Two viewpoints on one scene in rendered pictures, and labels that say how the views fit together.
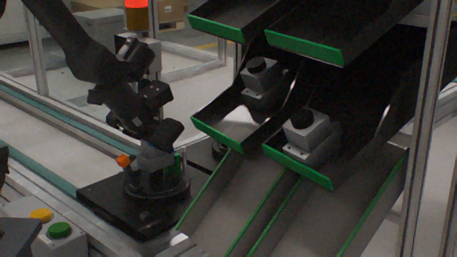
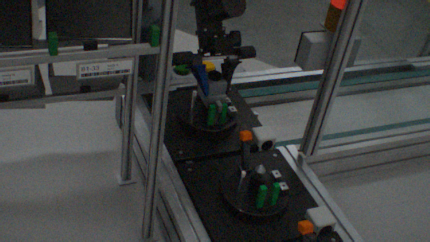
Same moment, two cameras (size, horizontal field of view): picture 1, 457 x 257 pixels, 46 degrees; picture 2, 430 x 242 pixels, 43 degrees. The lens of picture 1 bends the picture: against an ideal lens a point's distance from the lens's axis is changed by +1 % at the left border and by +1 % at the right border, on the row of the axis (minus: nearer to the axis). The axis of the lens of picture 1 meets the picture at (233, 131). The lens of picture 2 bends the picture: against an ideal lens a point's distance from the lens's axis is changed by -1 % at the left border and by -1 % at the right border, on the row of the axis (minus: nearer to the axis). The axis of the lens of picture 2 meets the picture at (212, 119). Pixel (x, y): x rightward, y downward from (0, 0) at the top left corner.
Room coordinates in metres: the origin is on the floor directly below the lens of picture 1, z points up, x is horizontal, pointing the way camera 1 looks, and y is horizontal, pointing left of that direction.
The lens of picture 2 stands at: (1.30, -0.80, 1.74)
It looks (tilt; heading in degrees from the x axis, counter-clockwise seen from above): 37 degrees down; 108
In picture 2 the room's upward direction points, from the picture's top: 10 degrees clockwise
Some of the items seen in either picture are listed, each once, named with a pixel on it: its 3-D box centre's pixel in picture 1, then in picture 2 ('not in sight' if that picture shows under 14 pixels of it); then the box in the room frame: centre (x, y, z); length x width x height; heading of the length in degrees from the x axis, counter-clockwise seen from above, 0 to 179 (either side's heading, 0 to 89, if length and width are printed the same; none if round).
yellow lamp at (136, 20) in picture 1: (137, 17); (339, 16); (1.19, 0.21, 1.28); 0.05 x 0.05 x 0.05
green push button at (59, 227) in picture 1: (59, 231); (182, 70); (0.83, 0.32, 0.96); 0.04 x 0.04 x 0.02
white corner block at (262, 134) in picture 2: not in sight; (263, 138); (1.11, 0.16, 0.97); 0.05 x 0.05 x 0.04; 46
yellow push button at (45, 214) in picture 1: (41, 217); (207, 67); (0.88, 0.37, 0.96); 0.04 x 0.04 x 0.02
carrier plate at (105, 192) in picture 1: (157, 192); (206, 121); (0.98, 0.16, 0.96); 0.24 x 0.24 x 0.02; 46
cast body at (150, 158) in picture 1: (158, 148); (214, 89); (0.98, 0.15, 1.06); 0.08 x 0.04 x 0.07; 136
